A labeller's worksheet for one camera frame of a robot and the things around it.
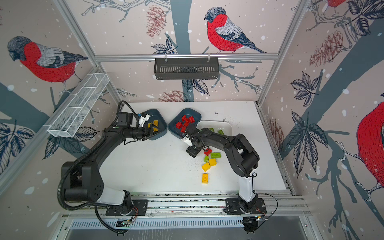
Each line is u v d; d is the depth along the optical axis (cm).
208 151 93
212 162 89
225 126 103
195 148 80
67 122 71
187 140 86
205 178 83
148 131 75
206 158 90
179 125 104
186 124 107
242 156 50
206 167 87
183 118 108
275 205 76
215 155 92
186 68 105
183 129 105
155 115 108
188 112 112
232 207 73
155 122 107
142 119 80
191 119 109
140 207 73
